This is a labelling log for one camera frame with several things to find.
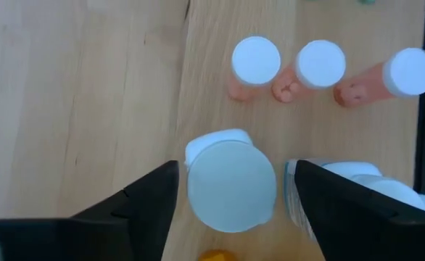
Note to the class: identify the orange pill bottle white cap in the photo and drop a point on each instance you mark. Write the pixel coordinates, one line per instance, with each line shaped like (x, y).
(218, 256)

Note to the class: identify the white square supplement bottle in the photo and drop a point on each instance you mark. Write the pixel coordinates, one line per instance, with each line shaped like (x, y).
(230, 185)

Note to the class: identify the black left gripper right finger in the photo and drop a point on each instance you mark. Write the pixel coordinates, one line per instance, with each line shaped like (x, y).
(350, 224)

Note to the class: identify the white melatonin bottle blue label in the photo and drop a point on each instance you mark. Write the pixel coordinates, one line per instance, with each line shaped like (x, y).
(390, 188)

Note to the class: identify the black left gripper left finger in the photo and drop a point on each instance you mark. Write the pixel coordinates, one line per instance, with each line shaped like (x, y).
(143, 217)

